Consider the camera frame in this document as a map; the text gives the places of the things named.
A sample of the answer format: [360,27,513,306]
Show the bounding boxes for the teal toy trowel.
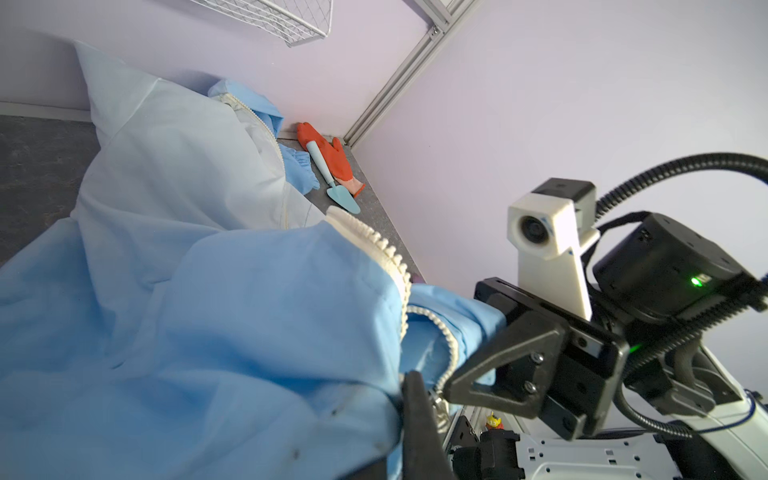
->
[306,141,361,215]

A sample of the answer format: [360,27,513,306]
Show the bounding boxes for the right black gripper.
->
[443,278,630,441]

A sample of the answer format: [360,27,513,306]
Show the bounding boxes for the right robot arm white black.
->
[441,152,767,479]

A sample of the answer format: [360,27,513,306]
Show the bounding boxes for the small toy figure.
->
[485,413,504,431]

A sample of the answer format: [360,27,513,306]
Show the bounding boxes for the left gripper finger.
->
[402,371,455,480]

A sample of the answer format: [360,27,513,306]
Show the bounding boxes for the light blue zip jacket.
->
[1,43,505,479]

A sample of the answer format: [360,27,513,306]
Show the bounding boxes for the white wire wall shelf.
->
[196,0,334,47]

